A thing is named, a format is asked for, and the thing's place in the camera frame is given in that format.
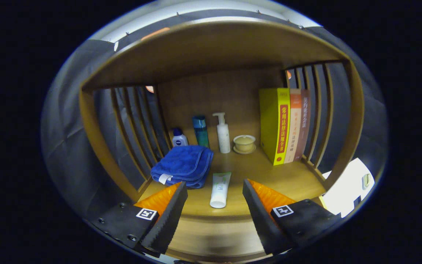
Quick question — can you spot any wooden countertop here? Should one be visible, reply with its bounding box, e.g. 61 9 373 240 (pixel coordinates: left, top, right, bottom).
138 147 327 217

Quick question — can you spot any yellow book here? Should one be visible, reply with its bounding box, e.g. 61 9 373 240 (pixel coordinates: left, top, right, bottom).
259 88 291 166

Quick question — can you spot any white pump bottle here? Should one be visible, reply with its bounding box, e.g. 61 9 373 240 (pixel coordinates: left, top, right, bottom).
212 112 231 154

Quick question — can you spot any brown book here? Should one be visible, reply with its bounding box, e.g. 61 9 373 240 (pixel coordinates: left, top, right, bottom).
294 89 311 162

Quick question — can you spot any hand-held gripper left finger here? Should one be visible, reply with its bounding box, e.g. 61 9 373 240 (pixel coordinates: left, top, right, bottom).
88 181 189 258

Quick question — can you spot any blue folded towel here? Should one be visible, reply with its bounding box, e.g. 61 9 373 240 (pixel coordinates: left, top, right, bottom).
151 145 214 189

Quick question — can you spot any wooden drawer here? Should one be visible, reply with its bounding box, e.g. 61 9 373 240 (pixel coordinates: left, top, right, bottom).
165 216 268 261

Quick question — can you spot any beige lidded teacup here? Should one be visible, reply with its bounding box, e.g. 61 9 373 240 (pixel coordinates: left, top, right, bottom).
233 135 257 155

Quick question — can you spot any orange beige book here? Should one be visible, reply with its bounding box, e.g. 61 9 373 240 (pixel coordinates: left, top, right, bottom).
284 88 302 164

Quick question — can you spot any wooden cabinet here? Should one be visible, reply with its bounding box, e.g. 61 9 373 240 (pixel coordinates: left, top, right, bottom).
79 20 365 220

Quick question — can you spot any teal bottle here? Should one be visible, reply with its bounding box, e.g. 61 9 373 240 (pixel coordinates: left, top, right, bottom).
192 115 210 148

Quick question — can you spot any white side cabinet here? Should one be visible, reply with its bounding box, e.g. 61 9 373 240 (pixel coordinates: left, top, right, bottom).
321 158 375 219

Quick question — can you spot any small white blue-capped bottle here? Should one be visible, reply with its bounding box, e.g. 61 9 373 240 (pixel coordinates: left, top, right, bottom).
172 128 189 147

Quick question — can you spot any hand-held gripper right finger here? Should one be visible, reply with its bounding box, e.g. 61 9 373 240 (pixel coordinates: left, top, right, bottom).
242 179 343 256

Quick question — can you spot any white green cleanser tube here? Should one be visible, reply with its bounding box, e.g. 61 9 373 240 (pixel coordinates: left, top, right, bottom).
210 172 232 209

